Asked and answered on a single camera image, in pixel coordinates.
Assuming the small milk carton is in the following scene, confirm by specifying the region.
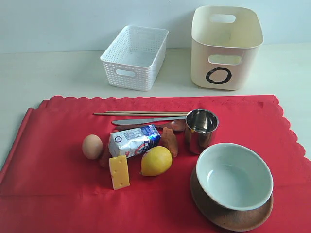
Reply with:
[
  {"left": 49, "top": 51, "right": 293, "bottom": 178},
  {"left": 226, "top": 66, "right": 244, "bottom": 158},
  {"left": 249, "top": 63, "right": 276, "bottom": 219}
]
[{"left": 108, "top": 124, "right": 161, "bottom": 158}]

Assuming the yellow lemon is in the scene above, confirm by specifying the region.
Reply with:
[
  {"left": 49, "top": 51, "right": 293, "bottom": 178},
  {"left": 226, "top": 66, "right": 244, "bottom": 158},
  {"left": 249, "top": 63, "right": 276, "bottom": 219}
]
[{"left": 140, "top": 146, "right": 173, "bottom": 177}]

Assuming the red sausage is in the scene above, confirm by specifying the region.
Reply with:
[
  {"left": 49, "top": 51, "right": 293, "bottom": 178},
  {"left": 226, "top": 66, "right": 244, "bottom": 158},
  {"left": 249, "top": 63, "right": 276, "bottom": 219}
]
[{"left": 99, "top": 136, "right": 112, "bottom": 168}]

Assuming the yellow cheese wedge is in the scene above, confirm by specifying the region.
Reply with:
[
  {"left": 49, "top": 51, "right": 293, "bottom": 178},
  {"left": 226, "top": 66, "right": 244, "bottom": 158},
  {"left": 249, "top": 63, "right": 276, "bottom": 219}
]
[{"left": 109, "top": 156, "right": 130, "bottom": 190}]

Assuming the brown egg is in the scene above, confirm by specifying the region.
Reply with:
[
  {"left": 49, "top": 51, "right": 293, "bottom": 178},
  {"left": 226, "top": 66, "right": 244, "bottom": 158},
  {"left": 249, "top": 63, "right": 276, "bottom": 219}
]
[{"left": 82, "top": 134, "right": 103, "bottom": 160}]

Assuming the brown wooden spoon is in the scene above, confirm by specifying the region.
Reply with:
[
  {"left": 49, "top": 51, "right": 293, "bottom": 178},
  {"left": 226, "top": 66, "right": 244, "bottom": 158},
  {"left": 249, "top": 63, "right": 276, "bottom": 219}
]
[{"left": 115, "top": 120, "right": 185, "bottom": 132}]

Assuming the silver table knife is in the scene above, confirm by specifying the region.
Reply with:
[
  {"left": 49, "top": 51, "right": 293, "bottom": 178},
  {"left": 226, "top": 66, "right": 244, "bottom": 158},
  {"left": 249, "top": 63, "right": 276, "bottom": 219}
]
[{"left": 111, "top": 116, "right": 186, "bottom": 126}]

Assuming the orange fried food piece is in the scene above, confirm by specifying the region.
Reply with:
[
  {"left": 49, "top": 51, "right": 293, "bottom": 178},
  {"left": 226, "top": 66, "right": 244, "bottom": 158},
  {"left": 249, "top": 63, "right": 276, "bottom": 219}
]
[{"left": 159, "top": 127, "right": 178, "bottom": 158}]

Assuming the upper wooden chopstick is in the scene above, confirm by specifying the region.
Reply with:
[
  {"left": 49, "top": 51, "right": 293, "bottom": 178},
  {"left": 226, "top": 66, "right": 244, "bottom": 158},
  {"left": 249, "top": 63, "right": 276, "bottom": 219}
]
[{"left": 105, "top": 111, "right": 188, "bottom": 114}]

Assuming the wooden chopstick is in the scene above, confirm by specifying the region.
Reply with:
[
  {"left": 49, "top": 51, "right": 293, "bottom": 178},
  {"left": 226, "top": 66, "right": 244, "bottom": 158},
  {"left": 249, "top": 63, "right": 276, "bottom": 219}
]
[
  {"left": 93, "top": 113, "right": 187, "bottom": 117},
  {"left": 105, "top": 111, "right": 188, "bottom": 114}
]

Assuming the stainless steel cup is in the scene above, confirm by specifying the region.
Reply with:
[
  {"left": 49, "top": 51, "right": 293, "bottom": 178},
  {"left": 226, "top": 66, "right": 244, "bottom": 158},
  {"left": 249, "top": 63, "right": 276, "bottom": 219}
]
[{"left": 184, "top": 109, "right": 219, "bottom": 154}]

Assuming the white perforated plastic basket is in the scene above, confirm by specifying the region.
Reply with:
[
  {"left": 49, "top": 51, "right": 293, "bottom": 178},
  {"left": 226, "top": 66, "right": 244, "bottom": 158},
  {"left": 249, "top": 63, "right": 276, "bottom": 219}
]
[{"left": 100, "top": 25, "right": 169, "bottom": 91}]

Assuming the lower wooden chopstick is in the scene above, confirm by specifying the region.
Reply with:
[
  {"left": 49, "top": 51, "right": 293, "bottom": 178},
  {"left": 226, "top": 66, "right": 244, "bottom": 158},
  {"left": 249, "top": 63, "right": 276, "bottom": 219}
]
[{"left": 93, "top": 113, "right": 187, "bottom": 117}]

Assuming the white ceramic bowl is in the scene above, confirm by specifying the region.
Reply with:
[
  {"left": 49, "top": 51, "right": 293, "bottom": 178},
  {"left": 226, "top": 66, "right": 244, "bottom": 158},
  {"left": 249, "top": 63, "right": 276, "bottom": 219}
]
[{"left": 196, "top": 143, "right": 274, "bottom": 211}]

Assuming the cream plastic bin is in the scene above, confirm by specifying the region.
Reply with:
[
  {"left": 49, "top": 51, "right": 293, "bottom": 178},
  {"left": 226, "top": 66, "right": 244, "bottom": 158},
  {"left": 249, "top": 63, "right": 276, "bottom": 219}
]
[{"left": 190, "top": 5, "right": 264, "bottom": 90}]

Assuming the brown wooden plate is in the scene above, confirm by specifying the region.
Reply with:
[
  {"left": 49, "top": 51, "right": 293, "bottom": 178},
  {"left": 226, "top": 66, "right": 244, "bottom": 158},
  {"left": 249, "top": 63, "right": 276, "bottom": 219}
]
[{"left": 190, "top": 168, "right": 274, "bottom": 232}]

